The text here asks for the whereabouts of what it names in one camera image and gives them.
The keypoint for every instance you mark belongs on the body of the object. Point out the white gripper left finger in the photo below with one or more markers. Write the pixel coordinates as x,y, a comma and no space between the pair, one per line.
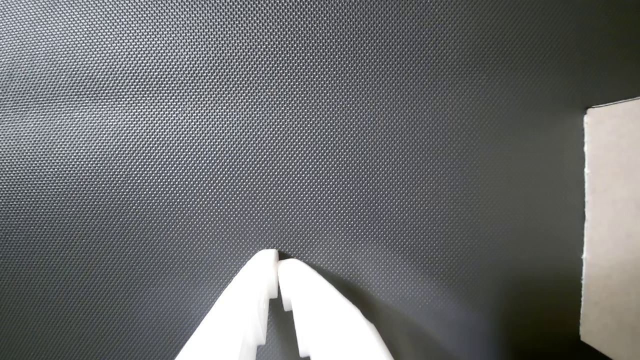
245,305

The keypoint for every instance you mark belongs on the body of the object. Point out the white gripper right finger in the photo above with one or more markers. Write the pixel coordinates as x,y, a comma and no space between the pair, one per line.
325,320

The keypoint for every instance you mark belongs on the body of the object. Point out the open cardboard box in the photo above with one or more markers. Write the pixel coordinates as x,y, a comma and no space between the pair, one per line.
612,225

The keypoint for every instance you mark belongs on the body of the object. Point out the grey textured mat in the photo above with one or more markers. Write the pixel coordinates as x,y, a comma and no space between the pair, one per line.
250,125

